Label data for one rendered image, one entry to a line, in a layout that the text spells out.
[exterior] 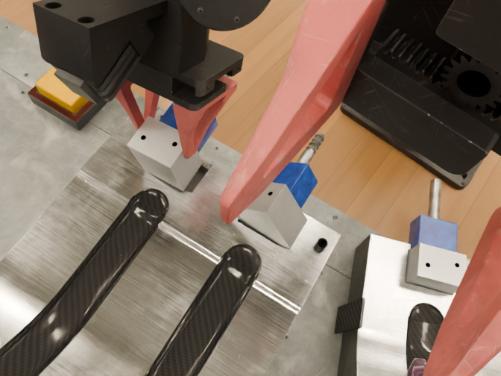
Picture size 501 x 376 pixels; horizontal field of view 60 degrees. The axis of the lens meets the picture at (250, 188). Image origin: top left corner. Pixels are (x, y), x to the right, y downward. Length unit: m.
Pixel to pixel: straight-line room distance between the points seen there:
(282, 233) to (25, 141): 0.36
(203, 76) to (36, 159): 0.32
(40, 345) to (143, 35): 0.27
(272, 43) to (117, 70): 0.43
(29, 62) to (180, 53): 0.40
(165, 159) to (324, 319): 0.26
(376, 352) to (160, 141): 0.29
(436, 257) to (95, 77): 0.37
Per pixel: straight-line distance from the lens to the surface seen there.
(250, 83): 0.64
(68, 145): 0.60
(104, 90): 0.30
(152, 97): 0.42
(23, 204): 0.58
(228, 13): 0.26
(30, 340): 0.43
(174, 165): 0.40
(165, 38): 0.32
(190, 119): 0.34
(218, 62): 0.35
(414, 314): 0.49
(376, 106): 0.17
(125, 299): 0.42
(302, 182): 0.43
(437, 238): 0.51
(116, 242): 0.44
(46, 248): 0.46
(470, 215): 0.63
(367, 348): 0.46
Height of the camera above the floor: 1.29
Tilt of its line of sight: 64 degrees down
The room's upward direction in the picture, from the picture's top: 12 degrees clockwise
